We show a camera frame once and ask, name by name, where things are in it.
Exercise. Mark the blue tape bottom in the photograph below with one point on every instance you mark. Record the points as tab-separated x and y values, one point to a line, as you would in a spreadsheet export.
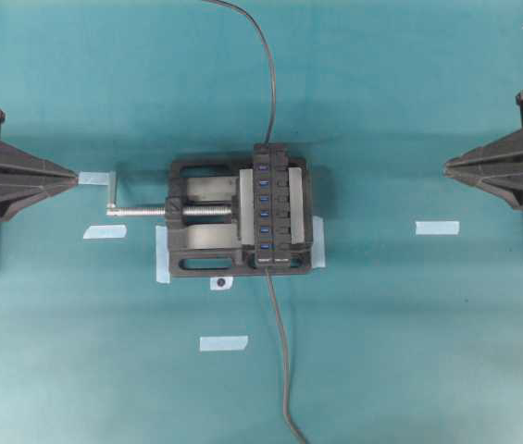
223	343

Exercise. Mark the black multiport USB hub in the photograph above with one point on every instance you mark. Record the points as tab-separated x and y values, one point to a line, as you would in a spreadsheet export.
272	230

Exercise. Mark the silver vise screw handle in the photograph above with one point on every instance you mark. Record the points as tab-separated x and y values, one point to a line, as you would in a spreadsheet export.
159	211

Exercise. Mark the blue tape under vise right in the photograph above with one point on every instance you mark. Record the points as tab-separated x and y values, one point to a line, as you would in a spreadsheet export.
318	255

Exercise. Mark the blue tape under vise left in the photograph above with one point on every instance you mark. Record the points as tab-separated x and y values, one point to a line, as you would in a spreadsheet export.
162	255

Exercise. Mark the black bench vise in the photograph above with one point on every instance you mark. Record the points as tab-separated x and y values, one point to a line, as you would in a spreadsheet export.
224	246

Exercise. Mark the blue tape left lower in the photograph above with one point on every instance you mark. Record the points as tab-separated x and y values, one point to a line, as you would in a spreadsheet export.
105	232

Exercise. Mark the blue tape under vise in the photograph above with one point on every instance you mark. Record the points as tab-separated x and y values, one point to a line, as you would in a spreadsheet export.
162	255
318	255

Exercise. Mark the blue tape near handle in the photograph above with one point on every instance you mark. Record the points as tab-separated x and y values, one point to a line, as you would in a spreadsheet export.
93	178

